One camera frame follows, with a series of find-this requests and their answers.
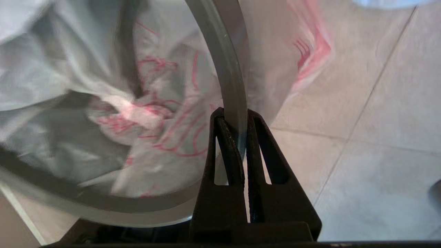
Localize new white orange-print bag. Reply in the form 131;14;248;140
0;0;333;200

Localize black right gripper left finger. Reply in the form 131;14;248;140
189;107;249;242

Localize grey bin rim ring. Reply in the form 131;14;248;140
0;0;250;228

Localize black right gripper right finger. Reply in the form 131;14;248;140
246;110;322;241

